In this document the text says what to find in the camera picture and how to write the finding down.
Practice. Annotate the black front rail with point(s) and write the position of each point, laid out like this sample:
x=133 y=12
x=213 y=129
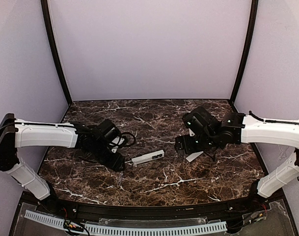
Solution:
x=221 y=210

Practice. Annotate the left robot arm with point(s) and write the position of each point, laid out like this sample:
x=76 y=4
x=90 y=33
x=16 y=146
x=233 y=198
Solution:
x=102 y=141

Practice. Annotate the black left frame post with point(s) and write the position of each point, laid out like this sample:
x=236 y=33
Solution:
x=54 y=50

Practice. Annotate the white battery cover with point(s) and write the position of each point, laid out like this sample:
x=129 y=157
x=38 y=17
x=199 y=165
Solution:
x=193 y=156

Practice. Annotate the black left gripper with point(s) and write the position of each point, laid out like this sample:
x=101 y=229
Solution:
x=106 y=155

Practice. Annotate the black right frame post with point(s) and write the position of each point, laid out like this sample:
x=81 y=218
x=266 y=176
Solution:
x=246 y=49

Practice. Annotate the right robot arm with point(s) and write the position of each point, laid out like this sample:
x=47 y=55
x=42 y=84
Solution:
x=206 y=132

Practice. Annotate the white cable duct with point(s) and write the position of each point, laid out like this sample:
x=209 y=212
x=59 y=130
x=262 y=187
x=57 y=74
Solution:
x=109 y=227

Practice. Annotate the black frame post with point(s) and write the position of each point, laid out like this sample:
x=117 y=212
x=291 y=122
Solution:
x=54 y=50
x=246 y=49

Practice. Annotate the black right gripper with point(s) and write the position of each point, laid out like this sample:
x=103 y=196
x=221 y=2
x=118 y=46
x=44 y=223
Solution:
x=182 y=144

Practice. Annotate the white remote control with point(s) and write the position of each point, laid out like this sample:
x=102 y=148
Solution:
x=148 y=157

